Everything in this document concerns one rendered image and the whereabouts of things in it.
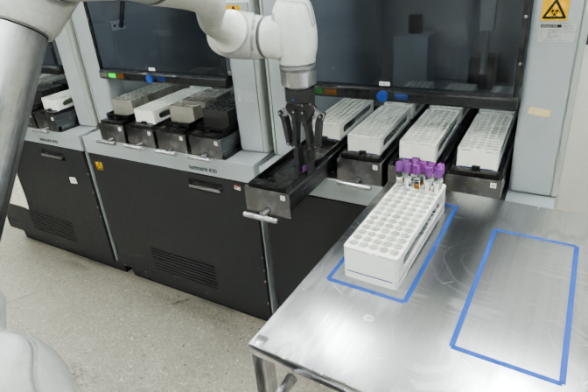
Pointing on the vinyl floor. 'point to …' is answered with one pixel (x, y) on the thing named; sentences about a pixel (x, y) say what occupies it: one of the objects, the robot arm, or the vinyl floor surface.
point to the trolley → (444, 310)
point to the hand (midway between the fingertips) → (304, 159)
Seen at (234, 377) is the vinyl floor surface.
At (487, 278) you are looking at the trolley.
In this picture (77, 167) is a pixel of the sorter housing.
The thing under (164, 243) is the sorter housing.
